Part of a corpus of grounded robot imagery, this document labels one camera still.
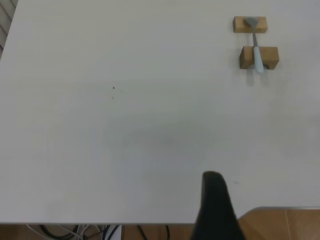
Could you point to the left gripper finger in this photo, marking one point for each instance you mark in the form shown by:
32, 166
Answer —
215, 212

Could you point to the white power strip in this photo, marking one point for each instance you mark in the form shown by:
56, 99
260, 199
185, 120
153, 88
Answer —
112, 232

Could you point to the arched wooden block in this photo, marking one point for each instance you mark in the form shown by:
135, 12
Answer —
246, 56

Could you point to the flat wooden block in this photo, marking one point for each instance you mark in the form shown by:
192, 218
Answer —
240, 25

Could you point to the white pleated curtain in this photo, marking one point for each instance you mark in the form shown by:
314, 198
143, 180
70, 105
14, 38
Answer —
5, 25

